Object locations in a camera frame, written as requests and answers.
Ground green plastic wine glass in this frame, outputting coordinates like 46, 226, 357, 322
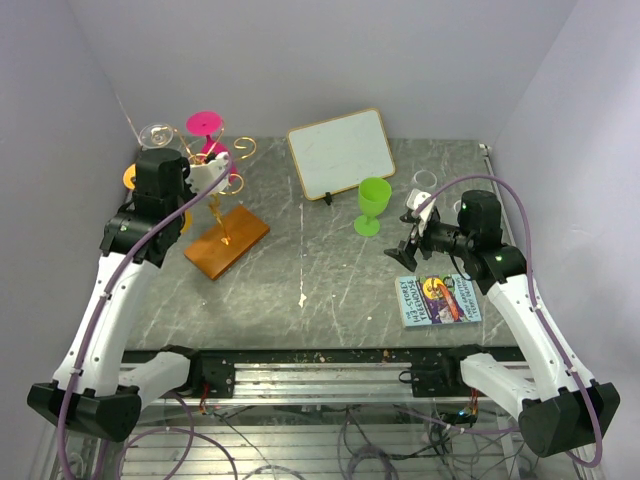
354, 177, 392, 237

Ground pink plastic wine glass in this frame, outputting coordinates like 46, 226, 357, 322
186, 111, 230, 167

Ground orange plastic wine glass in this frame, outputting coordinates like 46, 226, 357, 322
122, 163, 194, 234

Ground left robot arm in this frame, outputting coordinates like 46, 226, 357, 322
27, 148, 231, 442

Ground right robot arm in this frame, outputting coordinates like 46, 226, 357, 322
385, 189, 620, 457

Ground treehouse children's book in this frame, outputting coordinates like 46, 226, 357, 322
395, 274, 482, 329

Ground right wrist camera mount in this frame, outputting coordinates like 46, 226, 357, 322
405, 188, 435, 237

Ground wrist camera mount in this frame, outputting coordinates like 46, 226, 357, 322
186, 152, 231, 195
405, 188, 435, 237

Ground small whiteboard wooden frame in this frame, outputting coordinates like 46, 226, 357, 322
286, 108, 396, 201

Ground aluminium rail frame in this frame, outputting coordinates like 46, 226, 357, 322
49, 349, 591, 480

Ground gold wire glass rack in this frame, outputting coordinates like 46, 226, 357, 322
174, 128, 270, 280

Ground loose cables under table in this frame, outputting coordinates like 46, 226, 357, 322
114, 394, 531, 480

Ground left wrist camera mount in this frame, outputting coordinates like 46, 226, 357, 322
186, 152, 231, 195

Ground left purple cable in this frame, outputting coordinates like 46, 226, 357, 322
55, 157, 235, 480

